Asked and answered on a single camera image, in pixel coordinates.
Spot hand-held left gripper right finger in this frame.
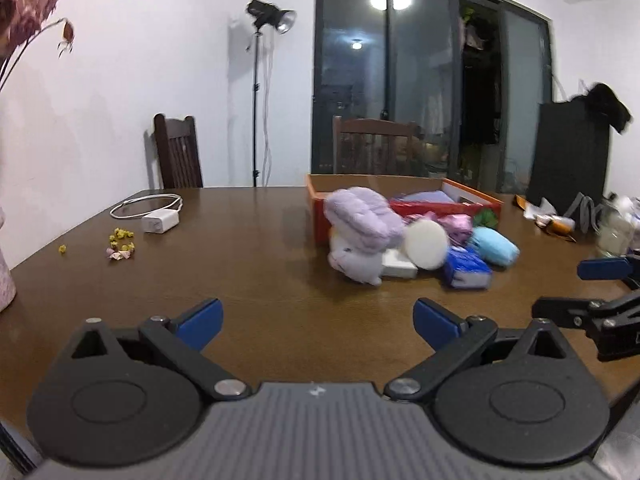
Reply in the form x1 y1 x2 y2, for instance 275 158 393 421
384 297 571 403

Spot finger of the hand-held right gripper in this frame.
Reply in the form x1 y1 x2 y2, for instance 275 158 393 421
531 296 608 332
576 254 640 291

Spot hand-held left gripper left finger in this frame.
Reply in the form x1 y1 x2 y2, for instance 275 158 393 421
70 297 251 403

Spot blue tissue packet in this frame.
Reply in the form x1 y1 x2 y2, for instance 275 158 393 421
442 245 493 290

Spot white rectangular packet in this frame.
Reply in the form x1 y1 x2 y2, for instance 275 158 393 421
381 249 419 279

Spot white round sponge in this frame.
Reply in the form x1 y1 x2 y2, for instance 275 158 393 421
403 220 449 270

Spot light blue plush toy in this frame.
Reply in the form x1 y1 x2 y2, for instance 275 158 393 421
467 226 521 266

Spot white and tan hamster plush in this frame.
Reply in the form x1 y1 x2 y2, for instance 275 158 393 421
327 227 385 287

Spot pink shiny packet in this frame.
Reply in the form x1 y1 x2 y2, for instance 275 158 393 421
405 212 474 247

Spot purple plush toy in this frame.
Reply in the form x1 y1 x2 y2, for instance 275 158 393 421
324 186 406 253

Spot orange cardboard box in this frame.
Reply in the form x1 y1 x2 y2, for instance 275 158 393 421
306 174 503 246

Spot clear glass jar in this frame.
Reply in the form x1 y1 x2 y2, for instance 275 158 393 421
595 196 640 259

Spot orange and white packet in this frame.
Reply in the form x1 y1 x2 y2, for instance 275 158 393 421
515 194 577 242

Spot white charger adapter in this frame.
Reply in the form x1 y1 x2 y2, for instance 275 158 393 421
141 210 180 234

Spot scattered dried flower petals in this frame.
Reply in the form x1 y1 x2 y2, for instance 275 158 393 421
58 228 136 261

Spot black cabinet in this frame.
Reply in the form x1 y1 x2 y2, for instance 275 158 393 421
526 100 614 211

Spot black garment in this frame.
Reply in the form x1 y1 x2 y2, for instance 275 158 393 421
570 82 634 134

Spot dark wooden chair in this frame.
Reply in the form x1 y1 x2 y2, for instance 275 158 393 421
332 116 426 177
153 113 204 189

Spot sliding glass door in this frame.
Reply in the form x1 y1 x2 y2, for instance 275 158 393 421
311 0 554 196

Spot hanging clothes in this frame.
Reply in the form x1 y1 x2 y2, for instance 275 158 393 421
457 5 489 52

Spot studio light on stand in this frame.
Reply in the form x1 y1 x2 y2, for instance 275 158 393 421
245 0 298 187

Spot dried pink flowers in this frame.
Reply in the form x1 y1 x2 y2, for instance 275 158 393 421
0 0 141 92

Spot grey white cable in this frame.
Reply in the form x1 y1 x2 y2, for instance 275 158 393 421
565 192 607 232

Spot white charger cable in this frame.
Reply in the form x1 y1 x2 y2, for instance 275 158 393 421
109 193 185 220

